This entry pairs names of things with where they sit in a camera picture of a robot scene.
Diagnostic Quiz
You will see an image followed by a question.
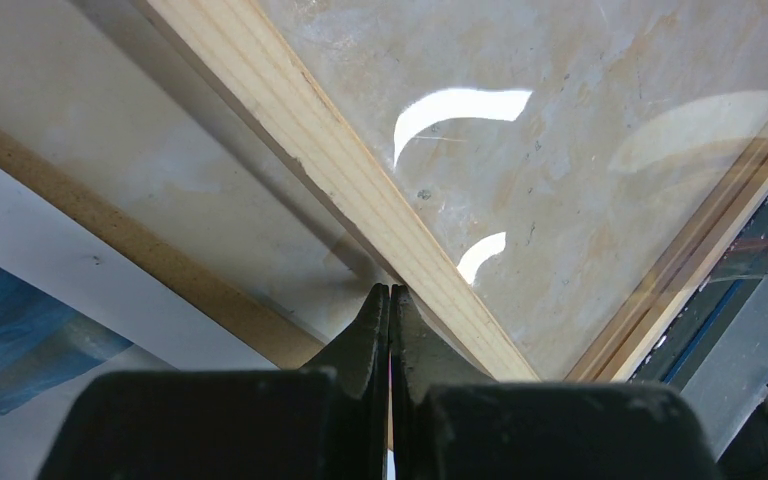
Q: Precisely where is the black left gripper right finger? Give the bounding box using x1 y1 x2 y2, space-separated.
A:
390 285 720 479

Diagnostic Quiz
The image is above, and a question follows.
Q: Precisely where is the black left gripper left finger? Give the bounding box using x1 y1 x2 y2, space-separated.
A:
39 284 390 479

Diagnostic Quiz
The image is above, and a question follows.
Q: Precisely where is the brown cardboard backing board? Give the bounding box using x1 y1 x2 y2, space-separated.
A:
0 130 324 369

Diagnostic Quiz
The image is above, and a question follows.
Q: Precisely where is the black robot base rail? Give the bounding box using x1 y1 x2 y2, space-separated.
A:
629 152 768 480

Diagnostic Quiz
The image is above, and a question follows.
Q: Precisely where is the printed colour photo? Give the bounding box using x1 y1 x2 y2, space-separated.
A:
0 169 267 479

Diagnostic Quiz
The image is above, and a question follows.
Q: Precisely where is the clear acrylic sheet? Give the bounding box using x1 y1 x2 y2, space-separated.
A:
263 1 768 380

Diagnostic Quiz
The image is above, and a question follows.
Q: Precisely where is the light wooden picture frame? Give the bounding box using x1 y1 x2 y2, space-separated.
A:
140 1 768 381

